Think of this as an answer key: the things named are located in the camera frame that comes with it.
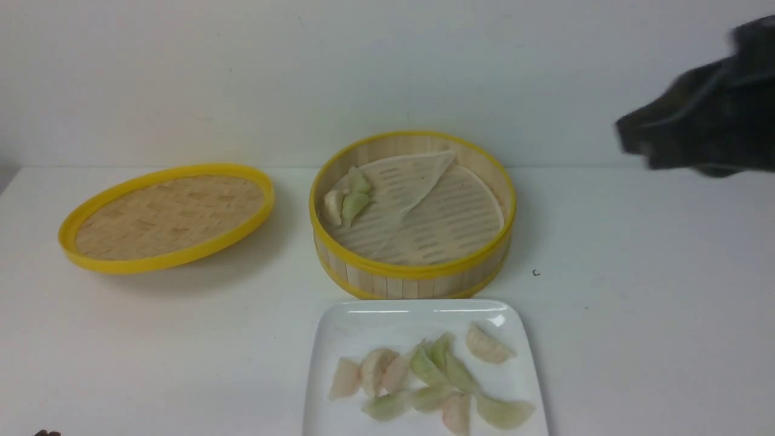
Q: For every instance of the pale green dumpling in steamer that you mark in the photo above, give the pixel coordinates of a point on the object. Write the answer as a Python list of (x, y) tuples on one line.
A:
[(357, 182)]

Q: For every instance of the pale white steamed dumpling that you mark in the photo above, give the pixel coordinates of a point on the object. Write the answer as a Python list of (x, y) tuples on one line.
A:
[(333, 207)]

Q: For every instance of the white square plate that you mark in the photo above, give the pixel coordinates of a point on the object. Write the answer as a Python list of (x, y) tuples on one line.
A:
[(351, 330)]

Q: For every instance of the white steamer liner paper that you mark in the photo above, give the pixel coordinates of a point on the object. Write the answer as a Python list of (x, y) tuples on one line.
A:
[(424, 209)]

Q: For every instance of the yellow rimmed bamboo steamer lid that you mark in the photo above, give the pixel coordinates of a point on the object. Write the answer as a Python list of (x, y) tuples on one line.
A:
[(167, 218)]

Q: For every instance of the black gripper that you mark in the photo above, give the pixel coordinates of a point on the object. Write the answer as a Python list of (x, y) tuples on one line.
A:
[(717, 119)]

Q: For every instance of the cream steamed dumpling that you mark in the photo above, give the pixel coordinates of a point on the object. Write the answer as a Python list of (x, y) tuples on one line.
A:
[(486, 348)]

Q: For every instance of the pink dumpling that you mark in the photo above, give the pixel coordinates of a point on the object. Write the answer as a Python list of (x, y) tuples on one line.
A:
[(456, 413), (346, 380), (372, 369), (396, 374)]

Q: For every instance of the pink dumpling bottom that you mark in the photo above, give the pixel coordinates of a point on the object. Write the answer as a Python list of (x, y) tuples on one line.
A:
[(456, 413)]

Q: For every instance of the green dumpling far right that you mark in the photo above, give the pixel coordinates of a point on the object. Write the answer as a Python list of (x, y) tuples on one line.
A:
[(503, 415)]

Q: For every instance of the yellow rimmed bamboo steamer basket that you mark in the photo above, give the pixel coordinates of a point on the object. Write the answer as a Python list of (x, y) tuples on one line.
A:
[(371, 280)]

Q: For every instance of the small dark object bottom left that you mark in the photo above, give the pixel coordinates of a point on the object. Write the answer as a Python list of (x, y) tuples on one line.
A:
[(44, 432)]

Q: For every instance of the green dumpling top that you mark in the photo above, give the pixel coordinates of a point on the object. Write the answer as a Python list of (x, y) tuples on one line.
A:
[(439, 349)]

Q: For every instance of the green dumpling lower left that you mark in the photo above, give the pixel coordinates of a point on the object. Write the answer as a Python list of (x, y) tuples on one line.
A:
[(387, 407)]

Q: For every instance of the green dumpling upper middle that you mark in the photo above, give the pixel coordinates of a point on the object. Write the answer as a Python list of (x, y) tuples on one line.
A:
[(424, 368)]

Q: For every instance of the green dumpling centre right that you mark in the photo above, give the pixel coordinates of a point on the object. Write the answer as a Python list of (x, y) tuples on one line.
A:
[(459, 375)]

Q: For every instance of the pink dumpling far left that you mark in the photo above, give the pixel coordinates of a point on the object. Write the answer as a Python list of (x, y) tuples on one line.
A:
[(346, 380)]

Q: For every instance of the green dumpling lower middle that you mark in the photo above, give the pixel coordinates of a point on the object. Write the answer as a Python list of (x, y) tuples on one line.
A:
[(430, 398)]

